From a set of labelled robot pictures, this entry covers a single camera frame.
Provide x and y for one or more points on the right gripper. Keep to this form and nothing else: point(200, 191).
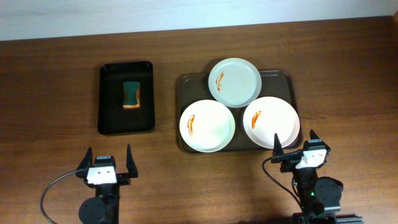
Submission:
point(286, 158)

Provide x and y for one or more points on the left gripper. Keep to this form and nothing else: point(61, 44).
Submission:
point(123, 178)

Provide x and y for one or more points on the white plate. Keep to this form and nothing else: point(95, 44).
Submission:
point(267, 116)
point(207, 126)

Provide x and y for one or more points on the green and orange sponge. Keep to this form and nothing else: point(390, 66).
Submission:
point(131, 95)

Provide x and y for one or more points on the pale green top plate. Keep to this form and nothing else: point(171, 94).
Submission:
point(234, 82)

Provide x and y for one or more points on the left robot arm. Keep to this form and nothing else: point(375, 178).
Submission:
point(103, 208)

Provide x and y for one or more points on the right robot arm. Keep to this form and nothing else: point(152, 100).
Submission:
point(318, 196)

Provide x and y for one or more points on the black rectangular sponge tray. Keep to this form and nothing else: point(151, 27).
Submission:
point(112, 117)

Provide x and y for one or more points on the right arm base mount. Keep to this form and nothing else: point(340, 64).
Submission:
point(299, 218)

